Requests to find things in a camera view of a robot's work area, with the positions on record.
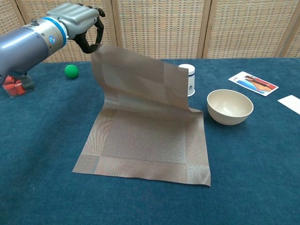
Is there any white bookmark with tassel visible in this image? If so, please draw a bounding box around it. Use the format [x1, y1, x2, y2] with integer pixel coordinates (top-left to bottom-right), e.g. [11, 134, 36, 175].
[277, 94, 300, 113]

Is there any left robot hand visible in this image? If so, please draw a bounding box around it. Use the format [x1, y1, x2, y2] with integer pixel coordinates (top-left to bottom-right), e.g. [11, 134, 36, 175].
[46, 1, 106, 54]

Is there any brown woven placemat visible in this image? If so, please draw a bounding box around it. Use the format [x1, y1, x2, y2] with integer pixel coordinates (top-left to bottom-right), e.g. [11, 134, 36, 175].
[72, 44, 211, 188]

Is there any blue carpet table cover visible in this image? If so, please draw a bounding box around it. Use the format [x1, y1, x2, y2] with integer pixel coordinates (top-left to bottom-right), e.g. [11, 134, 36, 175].
[0, 57, 300, 225]

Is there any illustrated picture card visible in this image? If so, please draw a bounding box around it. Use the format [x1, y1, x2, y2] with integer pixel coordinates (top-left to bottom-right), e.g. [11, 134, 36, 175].
[228, 71, 279, 97]

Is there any beige bowl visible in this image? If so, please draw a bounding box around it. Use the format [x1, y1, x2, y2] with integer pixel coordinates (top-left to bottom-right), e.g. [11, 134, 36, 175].
[206, 89, 254, 126]

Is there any green ball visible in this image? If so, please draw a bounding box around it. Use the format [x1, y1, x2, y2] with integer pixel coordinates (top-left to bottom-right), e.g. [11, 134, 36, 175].
[64, 64, 80, 80]

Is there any white paper cup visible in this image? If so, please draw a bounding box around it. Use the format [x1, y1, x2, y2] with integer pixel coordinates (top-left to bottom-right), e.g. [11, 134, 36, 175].
[177, 63, 196, 98]

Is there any clear box of earplugs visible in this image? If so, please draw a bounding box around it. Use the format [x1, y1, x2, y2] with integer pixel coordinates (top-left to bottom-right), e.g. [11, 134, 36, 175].
[2, 72, 36, 99]

